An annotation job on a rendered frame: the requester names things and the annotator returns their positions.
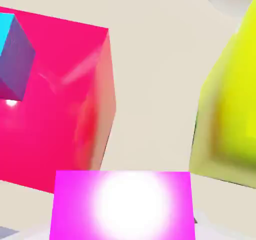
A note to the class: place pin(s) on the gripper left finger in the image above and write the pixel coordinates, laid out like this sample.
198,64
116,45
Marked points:
24,234

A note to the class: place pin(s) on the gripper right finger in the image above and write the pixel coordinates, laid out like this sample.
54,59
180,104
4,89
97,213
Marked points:
218,230

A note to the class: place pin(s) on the small magenta cube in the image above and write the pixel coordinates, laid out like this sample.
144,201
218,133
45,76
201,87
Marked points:
72,208

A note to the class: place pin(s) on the small cyan cube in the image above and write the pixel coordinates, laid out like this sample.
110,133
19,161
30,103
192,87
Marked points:
17,63

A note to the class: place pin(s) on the large pink box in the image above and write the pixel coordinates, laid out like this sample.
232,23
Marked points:
52,123

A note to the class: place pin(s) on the large yellow box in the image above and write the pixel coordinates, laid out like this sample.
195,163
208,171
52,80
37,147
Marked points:
234,107

